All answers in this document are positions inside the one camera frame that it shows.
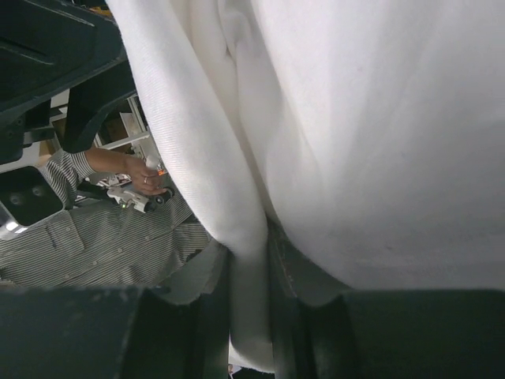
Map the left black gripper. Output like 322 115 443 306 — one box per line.
1 1 136 164

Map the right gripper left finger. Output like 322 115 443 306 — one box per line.
1 242 229 378

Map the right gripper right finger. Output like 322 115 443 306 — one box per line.
267 225 504 378

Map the white printed t shirt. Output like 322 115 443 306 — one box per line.
108 1 504 373

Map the operator bare hand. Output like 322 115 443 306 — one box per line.
125 156 166 196

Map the operator striped shirt torso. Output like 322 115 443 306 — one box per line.
1 148 210 287

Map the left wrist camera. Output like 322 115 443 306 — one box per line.
1 166 65 241

